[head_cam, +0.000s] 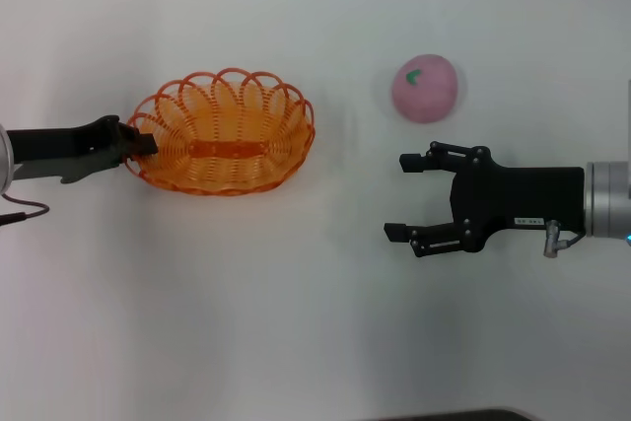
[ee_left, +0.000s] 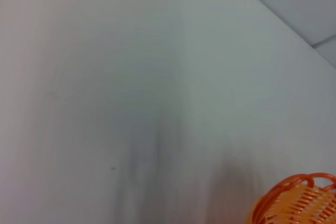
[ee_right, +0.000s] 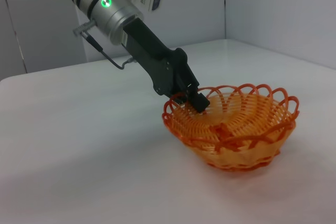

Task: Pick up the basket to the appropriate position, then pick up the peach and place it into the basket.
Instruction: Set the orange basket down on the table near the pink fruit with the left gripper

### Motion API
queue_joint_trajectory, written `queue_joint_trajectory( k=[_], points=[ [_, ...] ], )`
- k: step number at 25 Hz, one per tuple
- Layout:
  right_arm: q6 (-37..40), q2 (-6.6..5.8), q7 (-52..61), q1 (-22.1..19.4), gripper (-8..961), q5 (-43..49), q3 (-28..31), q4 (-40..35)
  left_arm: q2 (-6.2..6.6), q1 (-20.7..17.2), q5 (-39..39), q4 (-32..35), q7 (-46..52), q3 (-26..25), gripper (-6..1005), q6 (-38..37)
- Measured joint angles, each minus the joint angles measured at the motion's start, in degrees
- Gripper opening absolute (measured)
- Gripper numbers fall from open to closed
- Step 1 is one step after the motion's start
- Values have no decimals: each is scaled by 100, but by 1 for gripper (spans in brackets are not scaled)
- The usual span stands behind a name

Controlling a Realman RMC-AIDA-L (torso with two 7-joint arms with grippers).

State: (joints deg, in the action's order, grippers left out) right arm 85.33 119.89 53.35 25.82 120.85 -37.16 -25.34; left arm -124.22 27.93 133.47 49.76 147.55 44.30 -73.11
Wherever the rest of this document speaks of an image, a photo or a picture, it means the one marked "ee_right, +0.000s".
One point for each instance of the orange plastic woven basket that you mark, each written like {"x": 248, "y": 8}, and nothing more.
{"x": 236, "y": 129}

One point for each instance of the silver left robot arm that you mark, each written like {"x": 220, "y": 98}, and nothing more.
{"x": 105, "y": 16}

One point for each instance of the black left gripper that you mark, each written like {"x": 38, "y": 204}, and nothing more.
{"x": 157, "y": 61}

